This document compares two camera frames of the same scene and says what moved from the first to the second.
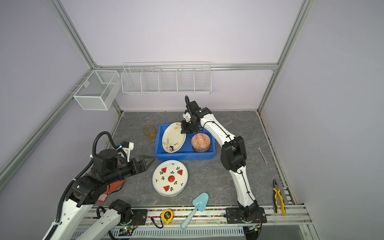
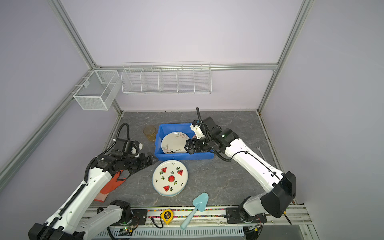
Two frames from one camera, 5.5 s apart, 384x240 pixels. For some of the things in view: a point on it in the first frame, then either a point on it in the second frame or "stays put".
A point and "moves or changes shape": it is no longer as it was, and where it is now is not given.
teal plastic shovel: x=201 y=201 stays put
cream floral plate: x=173 y=140 moves or changes shape
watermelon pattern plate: x=170 y=177 stays put
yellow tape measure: x=167 y=215 stays put
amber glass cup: x=150 y=131 stays put
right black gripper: x=185 y=130 -> x=190 y=143
